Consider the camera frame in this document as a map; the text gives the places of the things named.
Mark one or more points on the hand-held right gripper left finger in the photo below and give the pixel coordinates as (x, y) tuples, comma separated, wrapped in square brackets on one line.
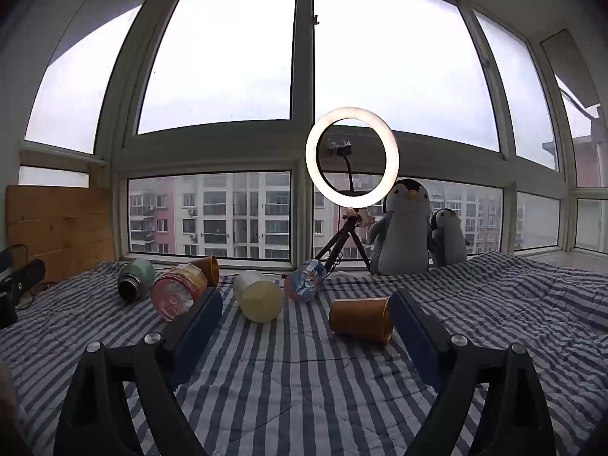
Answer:
[(199, 327)]

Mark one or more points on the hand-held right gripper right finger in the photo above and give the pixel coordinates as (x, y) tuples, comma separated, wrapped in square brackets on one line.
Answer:
[(413, 337)]

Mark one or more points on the brown paper cup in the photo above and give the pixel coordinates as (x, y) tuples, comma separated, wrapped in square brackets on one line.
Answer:
[(358, 319)]

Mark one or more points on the small brown cup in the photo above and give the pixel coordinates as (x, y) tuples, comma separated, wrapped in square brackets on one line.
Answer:
[(209, 270)]

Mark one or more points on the cream yellow cup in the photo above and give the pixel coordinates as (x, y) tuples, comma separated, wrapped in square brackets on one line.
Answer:
[(259, 297)]

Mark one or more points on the green insulated cup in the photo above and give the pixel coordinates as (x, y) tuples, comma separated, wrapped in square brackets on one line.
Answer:
[(137, 278)]

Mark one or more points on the pink transparent jar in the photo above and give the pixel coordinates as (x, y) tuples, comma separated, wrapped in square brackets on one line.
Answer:
[(178, 292)]

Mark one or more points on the wooden board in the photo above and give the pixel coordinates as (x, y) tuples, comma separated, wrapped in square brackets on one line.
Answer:
[(57, 228)]

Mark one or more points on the large grey penguin plush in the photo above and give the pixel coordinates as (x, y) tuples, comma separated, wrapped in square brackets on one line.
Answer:
[(403, 237)]

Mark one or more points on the small grey penguin plush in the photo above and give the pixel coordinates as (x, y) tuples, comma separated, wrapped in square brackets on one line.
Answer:
[(449, 242)]

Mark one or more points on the blue striped blanket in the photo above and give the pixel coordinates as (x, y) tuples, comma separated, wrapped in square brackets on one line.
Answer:
[(294, 389)]

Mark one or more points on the crumpled clear plastic bottle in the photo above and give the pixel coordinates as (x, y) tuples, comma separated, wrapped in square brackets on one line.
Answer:
[(304, 282)]

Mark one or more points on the black tripod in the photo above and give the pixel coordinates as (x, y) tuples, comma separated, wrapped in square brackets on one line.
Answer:
[(350, 230)]

